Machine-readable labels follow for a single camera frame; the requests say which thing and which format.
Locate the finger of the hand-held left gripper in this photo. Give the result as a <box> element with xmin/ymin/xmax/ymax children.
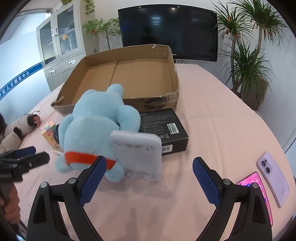
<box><xmin>0</xmin><ymin>146</ymin><xmax>37</xmax><ymax>160</ymax></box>
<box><xmin>14</xmin><ymin>152</ymin><xmax>50</xmax><ymax>173</ymax></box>

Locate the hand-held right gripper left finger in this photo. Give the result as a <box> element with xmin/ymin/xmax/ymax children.
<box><xmin>26</xmin><ymin>156</ymin><xmax>107</xmax><ymax>241</ymax></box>

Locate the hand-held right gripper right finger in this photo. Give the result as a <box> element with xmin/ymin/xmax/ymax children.
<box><xmin>193</xmin><ymin>157</ymin><xmax>272</xmax><ymax>241</ymax></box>

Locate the white phone case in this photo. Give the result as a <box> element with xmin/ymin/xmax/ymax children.
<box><xmin>109</xmin><ymin>130</ymin><xmax>162</xmax><ymax>181</ymax></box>

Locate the light blue plush toy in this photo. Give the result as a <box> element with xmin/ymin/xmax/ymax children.
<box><xmin>55</xmin><ymin>83</ymin><xmax>141</xmax><ymax>183</ymax></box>

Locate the black product box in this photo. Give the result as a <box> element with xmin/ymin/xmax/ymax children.
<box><xmin>136</xmin><ymin>108</ymin><xmax>189</xmax><ymax>156</ymax></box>

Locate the brown cardboard box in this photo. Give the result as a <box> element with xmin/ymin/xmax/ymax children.
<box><xmin>50</xmin><ymin>44</ymin><xmax>180</xmax><ymax>116</ymax></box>

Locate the person's left hand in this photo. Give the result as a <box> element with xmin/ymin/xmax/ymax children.
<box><xmin>0</xmin><ymin>185</ymin><xmax>21</xmax><ymax>223</ymax></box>

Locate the pastel puzzle cube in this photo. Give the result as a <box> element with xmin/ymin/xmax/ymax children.
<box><xmin>41</xmin><ymin>119</ymin><xmax>64</xmax><ymax>154</ymax></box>

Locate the dark blue round object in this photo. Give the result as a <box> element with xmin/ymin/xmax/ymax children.
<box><xmin>53</xmin><ymin>124</ymin><xmax>61</xmax><ymax>143</ymax></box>

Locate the silver-framed smartphone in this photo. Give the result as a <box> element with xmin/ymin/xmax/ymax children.
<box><xmin>237</xmin><ymin>171</ymin><xmax>274</xmax><ymax>226</ymax></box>

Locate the purple smartphone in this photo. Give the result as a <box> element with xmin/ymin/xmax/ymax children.
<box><xmin>257</xmin><ymin>151</ymin><xmax>290</xmax><ymax>208</ymax></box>

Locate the grey glass-door cabinet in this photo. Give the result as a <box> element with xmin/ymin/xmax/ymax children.
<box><xmin>36</xmin><ymin>0</ymin><xmax>87</xmax><ymax>92</ymax></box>

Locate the potted palm plant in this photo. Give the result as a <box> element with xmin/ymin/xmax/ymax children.
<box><xmin>209</xmin><ymin>0</ymin><xmax>288</xmax><ymax>110</ymax></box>

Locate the small green artificial tree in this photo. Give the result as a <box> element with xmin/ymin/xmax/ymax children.
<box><xmin>83</xmin><ymin>18</ymin><xmax>122</xmax><ymax>50</ymax></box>

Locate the black flat-screen television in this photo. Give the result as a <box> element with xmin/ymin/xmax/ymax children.
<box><xmin>118</xmin><ymin>6</ymin><xmax>218</xmax><ymax>62</ymax></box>

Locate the trailing green plant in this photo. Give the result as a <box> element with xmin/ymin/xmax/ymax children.
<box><xmin>59</xmin><ymin>0</ymin><xmax>96</xmax><ymax>11</ymax></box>

